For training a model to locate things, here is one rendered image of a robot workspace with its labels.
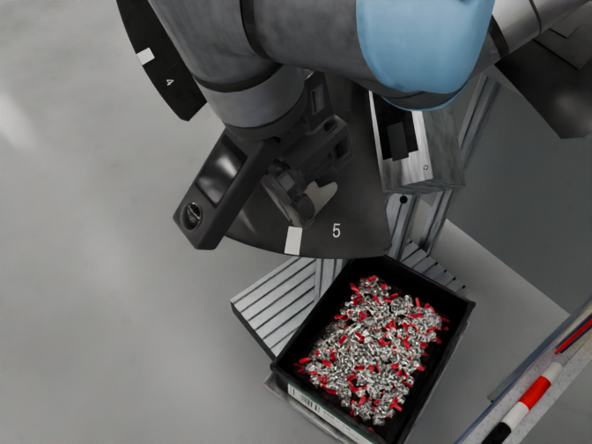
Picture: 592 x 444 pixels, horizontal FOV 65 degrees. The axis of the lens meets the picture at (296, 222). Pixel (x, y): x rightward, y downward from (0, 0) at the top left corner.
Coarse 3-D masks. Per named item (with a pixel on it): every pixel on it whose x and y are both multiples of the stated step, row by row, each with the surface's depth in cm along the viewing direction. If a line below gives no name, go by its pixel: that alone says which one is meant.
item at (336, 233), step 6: (330, 222) 54; (336, 222) 54; (342, 222) 54; (330, 228) 54; (336, 228) 54; (342, 228) 54; (330, 234) 55; (336, 234) 54; (342, 234) 54; (330, 240) 55; (336, 240) 54; (342, 240) 54
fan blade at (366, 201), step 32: (352, 96) 54; (352, 128) 55; (352, 160) 55; (256, 192) 55; (352, 192) 55; (256, 224) 55; (288, 224) 55; (320, 224) 55; (352, 224) 55; (384, 224) 55; (320, 256) 55; (352, 256) 55
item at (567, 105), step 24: (576, 24) 38; (528, 48) 38; (552, 48) 37; (576, 48) 37; (504, 72) 38; (528, 72) 37; (552, 72) 37; (576, 72) 36; (528, 96) 37; (552, 96) 36; (576, 96) 36; (552, 120) 36; (576, 120) 35
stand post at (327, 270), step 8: (320, 264) 126; (328, 264) 122; (336, 264) 120; (344, 264) 117; (320, 272) 129; (328, 272) 125; (336, 272) 121; (320, 280) 133; (328, 280) 128; (320, 288) 137; (320, 296) 141
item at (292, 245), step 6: (294, 228) 55; (300, 228) 55; (288, 234) 55; (294, 234) 55; (300, 234) 55; (288, 240) 55; (294, 240) 55; (288, 246) 55; (294, 246) 55; (288, 252) 55; (294, 252) 55
